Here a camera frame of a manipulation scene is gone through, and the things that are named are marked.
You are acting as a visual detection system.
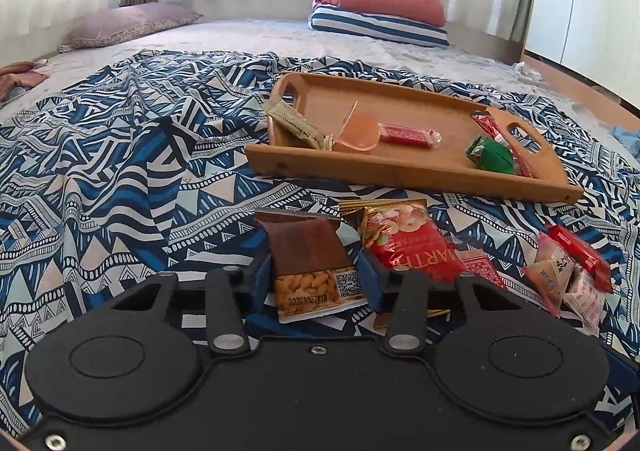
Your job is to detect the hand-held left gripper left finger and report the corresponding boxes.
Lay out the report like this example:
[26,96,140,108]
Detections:
[107,251,276,357]

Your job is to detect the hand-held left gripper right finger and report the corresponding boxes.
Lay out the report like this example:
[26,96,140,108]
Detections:
[355,251,526,357]

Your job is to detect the brown almond packet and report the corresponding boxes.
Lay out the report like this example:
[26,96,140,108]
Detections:
[254,210,368,324]

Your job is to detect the large red nut packet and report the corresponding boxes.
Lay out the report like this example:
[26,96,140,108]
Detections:
[339,198,463,284]

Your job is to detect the small red label biscuit packet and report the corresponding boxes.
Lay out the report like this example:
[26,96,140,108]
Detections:
[452,231,508,289]

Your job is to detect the jelly cup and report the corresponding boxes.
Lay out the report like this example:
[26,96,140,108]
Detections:
[330,101,383,154]

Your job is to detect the large red label biscuit packet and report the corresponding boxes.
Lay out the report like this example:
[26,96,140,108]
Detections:
[376,122,443,149]

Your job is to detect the gold foil packet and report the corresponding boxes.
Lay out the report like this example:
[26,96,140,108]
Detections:
[264,98,335,152]

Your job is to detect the green packet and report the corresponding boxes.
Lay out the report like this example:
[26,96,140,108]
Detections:
[466,135,517,176]

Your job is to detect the triangular beige pink packet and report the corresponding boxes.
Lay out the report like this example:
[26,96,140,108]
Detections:
[521,231,576,317]

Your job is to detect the wooden tray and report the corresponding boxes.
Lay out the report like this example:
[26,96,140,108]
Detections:
[244,72,585,205]

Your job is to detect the long red stick packet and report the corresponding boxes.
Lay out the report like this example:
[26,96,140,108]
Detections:
[470,110,538,179]

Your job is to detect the red bar packet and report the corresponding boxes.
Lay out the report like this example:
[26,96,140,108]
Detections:
[544,223,615,293]

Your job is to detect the white pink printed packet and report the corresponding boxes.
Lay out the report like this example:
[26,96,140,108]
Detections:
[562,266,608,332]

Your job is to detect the blue white printed blanket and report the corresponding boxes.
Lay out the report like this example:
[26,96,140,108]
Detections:
[0,48,640,432]

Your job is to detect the grey bed sheet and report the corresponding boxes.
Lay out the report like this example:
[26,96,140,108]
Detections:
[0,18,640,142]

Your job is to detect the blue white striped pillow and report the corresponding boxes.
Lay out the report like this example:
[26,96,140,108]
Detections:
[308,6,450,48]

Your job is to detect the white crumpled wrapper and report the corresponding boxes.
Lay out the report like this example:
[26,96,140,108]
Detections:
[514,60,543,82]

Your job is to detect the purple pillow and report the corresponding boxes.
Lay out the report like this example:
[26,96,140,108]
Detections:
[59,2,203,53]

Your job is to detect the light blue cloth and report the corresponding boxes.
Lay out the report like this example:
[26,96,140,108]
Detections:
[610,123,640,156]

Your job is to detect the brown cloth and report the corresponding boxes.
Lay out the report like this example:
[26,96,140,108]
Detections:
[0,60,51,102]

